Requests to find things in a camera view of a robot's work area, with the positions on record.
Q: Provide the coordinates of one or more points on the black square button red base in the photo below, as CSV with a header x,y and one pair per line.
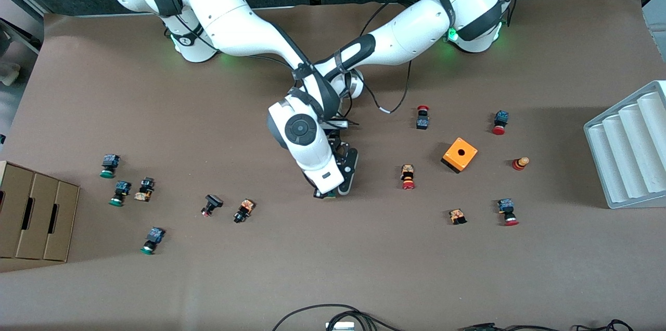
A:
x,y
213,201

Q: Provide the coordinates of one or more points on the cardboard compartment box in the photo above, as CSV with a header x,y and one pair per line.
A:
x,y
41,216

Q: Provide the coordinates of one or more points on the red yellow emergency stop head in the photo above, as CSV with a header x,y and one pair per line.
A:
x,y
519,164

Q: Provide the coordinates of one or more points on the white adapter box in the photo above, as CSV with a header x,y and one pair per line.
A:
x,y
339,326

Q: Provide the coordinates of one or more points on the green pushbutton blue block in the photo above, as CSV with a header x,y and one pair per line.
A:
x,y
155,234
110,160
122,188

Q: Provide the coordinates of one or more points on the brown paper table cover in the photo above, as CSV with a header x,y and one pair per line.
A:
x,y
208,279

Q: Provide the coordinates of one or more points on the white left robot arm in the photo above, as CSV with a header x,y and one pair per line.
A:
x,y
416,34

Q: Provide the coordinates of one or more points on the red emergency stop orange block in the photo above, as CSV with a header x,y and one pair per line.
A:
x,y
408,177

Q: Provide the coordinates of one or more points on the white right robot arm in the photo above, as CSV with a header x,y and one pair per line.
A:
x,y
234,24

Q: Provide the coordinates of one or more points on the grey grooved tray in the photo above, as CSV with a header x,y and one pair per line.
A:
x,y
624,154

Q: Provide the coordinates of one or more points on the orange button enclosure box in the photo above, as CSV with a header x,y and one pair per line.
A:
x,y
469,153

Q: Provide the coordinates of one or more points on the beige object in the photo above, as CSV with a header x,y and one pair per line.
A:
x,y
9,75

